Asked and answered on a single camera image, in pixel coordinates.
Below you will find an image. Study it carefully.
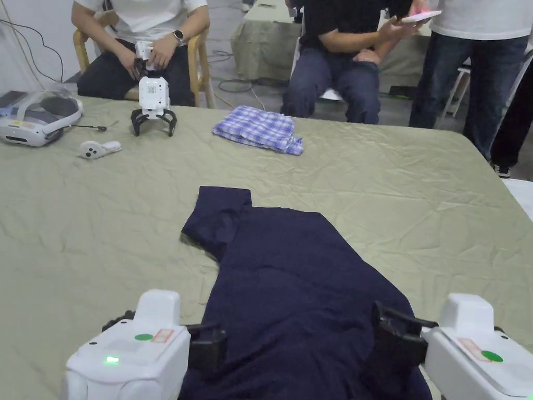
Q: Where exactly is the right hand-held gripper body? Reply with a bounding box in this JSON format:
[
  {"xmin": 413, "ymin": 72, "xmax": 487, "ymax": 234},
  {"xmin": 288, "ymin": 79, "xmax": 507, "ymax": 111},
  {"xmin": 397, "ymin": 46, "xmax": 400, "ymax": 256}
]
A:
[{"xmin": 420, "ymin": 293, "xmax": 533, "ymax": 400}]

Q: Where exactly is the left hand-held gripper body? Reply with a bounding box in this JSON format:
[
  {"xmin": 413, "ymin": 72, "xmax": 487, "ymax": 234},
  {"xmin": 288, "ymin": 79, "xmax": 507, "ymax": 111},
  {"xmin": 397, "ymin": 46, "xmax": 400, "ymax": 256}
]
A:
[{"xmin": 64, "ymin": 289, "xmax": 192, "ymax": 400}]

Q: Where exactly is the dark blue shirt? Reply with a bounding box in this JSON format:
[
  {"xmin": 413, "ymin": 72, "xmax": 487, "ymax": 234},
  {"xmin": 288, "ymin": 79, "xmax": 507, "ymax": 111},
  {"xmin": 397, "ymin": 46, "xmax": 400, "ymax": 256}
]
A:
[{"xmin": 178, "ymin": 186, "xmax": 434, "ymax": 400}]

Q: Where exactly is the bed with pale green sheet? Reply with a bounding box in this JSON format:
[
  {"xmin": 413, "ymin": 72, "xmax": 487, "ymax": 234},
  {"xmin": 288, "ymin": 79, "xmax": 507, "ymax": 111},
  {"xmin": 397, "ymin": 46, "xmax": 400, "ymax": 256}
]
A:
[{"xmin": 0, "ymin": 93, "xmax": 533, "ymax": 400}]

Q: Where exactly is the white hand controller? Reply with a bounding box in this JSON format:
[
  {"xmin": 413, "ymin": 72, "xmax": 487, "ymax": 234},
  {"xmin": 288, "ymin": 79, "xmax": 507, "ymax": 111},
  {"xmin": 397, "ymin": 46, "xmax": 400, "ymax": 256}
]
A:
[{"xmin": 79, "ymin": 140, "xmax": 122, "ymax": 160}]

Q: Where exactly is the white and grey headset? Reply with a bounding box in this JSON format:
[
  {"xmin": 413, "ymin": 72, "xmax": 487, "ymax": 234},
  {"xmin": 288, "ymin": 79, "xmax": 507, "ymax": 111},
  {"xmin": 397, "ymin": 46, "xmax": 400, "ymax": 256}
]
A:
[{"xmin": 0, "ymin": 89, "xmax": 84, "ymax": 148}]

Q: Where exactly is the blue checked folded cloth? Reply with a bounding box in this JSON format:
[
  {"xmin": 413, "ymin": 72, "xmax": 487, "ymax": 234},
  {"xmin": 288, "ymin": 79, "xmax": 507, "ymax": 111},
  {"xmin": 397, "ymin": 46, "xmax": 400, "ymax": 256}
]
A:
[{"xmin": 212, "ymin": 105, "xmax": 304, "ymax": 157}]

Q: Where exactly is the spare white hand-held gripper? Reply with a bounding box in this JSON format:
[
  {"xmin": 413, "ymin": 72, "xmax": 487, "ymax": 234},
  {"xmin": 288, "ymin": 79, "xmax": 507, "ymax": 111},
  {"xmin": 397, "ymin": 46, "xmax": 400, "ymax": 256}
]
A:
[
  {"xmin": 133, "ymin": 41, "xmax": 156, "ymax": 80},
  {"xmin": 130, "ymin": 76, "xmax": 179, "ymax": 138}
]

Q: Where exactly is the white chair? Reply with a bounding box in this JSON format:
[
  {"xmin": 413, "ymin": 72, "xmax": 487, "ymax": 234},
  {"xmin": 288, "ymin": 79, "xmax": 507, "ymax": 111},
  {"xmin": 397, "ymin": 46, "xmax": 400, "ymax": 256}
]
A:
[
  {"xmin": 439, "ymin": 64, "xmax": 472, "ymax": 118},
  {"xmin": 318, "ymin": 86, "xmax": 347, "ymax": 103}
]

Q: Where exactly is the wooden chair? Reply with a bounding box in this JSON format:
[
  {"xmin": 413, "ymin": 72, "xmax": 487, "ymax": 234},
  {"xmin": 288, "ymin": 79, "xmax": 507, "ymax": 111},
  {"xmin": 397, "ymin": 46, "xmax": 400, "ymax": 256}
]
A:
[{"xmin": 72, "ymin": 28, "xmax": 216, "ymax": 109}]

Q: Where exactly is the thin black cable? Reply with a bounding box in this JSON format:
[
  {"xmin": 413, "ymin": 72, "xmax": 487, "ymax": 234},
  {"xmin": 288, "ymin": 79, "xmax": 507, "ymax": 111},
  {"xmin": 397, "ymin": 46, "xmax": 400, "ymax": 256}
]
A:
[{"xmin": 71, "ymin": 120, "xmax": 120, "ymax": 132}]

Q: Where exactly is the black wall cable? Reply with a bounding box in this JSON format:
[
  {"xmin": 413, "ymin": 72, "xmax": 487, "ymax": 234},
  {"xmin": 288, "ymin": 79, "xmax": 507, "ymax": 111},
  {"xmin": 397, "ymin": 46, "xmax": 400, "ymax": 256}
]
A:
[{"xmin": 0, "ymin": 18, "xmax": 65, "ymax": 83}]

